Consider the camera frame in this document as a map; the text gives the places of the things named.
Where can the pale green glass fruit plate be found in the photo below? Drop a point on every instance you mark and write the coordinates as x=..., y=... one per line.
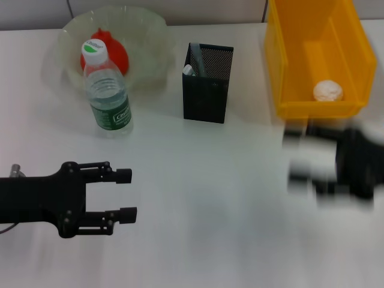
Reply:
x=144, y=51

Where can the black mesh pen holder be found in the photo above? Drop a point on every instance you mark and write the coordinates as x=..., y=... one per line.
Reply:
x=207, y=96

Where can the red-orange toy orange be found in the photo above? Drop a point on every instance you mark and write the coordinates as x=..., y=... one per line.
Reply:
x=118, y=57

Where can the yellow plastic bin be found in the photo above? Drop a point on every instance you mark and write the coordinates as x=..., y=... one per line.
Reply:
x=324, y=45

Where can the clear water bottle green label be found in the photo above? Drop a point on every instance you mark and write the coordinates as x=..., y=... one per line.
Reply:
x=109, y=99

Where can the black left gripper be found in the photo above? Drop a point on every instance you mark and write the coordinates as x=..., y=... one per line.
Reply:
x=36, y=198

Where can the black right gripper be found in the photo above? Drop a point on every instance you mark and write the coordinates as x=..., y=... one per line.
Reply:
x=360, y=162

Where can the mint green pen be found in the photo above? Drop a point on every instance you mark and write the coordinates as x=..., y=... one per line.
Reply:
x=189, y=70

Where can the white paper ball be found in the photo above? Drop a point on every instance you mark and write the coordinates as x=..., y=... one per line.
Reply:
x=328, y=90

